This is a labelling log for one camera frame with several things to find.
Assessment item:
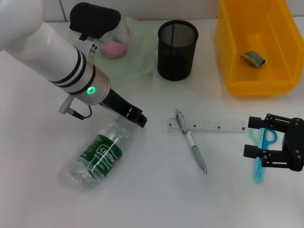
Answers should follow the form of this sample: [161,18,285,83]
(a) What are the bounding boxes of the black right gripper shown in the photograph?
[242,113,304,172]

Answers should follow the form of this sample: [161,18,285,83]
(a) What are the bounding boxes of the pink toy peach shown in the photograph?
[99,39,128,60]

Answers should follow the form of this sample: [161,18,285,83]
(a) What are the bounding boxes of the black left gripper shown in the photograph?
[99,89,149,129]

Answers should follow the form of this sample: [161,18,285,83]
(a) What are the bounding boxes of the transparent plastic ruler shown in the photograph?
[163,116,247,133]

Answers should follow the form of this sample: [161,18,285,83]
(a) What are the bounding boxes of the teal and blue scissors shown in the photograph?
[249,128,278,184]

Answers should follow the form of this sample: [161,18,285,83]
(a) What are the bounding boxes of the grey and white pen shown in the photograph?
[175,108,208,174]

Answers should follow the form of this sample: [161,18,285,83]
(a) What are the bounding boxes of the pale green glass fruit plate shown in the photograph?
[64,16,158,89]

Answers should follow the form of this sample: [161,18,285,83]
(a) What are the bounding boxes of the yellow plastic bin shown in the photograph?
[215,0,301,96]

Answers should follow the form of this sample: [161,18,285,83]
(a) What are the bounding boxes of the black mesh pen holder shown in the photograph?
[157,20,199,82]

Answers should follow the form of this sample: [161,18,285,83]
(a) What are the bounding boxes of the clear water bottle green label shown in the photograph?
[69,116,135,190]

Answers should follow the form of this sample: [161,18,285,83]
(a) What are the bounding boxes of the green plastic wrapper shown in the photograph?
[239,50,266,68]

